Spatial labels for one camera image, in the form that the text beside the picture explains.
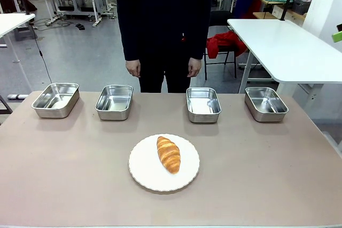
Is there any person's right forearm black sleeve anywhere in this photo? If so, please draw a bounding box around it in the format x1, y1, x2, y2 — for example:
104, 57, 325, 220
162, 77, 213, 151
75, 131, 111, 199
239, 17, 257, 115
117, 17, 141, 62

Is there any person's left forearm black sleeve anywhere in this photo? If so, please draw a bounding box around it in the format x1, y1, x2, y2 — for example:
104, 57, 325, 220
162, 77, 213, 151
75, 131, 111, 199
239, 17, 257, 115
189, 17, 213, 60

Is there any steel rectangular container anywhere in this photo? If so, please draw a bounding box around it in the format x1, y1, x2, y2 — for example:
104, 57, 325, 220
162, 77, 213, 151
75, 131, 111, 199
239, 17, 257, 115
31, 82, 81, 119
185, 87, 222, 124
94, 84, 134, 121
244, 87, 290, 123

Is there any golden croissant bread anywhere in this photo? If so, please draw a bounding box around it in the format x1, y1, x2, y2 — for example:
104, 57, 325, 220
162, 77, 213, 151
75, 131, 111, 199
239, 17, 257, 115
156, 136, 182, 175

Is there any person's left hand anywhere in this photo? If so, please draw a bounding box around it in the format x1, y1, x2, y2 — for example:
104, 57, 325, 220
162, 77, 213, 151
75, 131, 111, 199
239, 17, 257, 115
186, 57, 202, 78

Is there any person's right hand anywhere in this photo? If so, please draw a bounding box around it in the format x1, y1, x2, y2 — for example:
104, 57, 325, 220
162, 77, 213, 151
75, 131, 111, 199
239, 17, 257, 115
125, 59, 142, 78

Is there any grey plastic basket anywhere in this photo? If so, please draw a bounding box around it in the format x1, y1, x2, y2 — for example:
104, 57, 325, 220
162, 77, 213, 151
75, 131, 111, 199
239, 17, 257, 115
292, 0, 313, 15

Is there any large white side table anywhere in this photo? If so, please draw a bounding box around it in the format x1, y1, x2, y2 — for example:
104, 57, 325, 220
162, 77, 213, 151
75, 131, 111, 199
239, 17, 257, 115
227, 18, 342, 98

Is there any wooden shelf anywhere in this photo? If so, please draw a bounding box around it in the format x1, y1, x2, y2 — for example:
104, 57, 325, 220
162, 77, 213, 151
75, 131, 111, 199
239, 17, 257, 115
252, 0, 307, 25

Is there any black folding chair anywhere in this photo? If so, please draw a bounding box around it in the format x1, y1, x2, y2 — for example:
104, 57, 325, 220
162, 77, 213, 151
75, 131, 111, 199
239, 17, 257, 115
204, 10, 240, 81

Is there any red cloth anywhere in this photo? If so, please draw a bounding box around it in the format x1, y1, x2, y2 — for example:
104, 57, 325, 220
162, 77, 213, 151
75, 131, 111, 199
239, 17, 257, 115
206, 30, 248, 59

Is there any person in black clothes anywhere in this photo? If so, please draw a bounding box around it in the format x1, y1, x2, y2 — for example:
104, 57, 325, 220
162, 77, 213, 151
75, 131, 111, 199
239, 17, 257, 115
114, 0, 216, 94

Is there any white scalloped plate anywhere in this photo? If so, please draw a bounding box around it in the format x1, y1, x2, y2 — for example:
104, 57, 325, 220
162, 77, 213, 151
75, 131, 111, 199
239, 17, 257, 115
128, 133, 201, 193

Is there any white power strip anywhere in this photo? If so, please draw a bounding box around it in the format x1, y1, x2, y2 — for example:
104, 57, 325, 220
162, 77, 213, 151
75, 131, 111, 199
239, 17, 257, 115
44, 17, 61, 27

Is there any small white side table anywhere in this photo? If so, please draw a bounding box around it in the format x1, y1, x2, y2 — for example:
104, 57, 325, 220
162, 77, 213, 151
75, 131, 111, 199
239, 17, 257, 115
0, 13, 36, 93

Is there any thin black hanging cable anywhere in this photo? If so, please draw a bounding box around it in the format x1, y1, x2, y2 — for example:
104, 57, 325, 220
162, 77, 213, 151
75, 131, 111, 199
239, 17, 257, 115
28, 21, 53, 84

